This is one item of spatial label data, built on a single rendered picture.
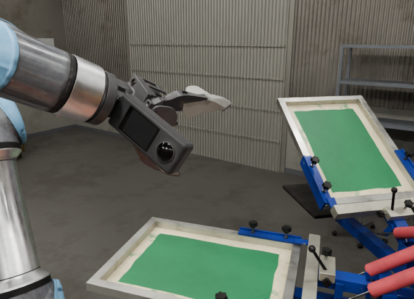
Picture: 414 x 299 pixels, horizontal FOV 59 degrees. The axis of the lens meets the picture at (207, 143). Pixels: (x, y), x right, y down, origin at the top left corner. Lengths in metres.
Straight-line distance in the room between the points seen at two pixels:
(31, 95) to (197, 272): 1.33
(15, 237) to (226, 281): 0.98
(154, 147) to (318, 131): 1.86
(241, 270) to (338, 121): 1.16
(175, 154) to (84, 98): 0.12
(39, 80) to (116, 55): 6.87
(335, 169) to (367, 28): 3.08
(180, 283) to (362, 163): 1.20
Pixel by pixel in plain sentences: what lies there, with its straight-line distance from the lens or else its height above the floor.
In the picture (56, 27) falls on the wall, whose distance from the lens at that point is 8.35.
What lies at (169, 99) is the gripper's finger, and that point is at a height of 1.84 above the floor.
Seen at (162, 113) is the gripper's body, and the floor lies 1.82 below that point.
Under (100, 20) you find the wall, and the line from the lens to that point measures 7.58.
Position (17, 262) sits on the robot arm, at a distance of 0.86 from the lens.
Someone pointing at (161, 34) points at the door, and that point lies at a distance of 6.41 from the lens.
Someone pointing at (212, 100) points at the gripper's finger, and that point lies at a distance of 0.54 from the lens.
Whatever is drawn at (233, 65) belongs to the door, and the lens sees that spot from 5.60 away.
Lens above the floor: 1.92
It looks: 16 degrees down
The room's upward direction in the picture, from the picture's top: straight up
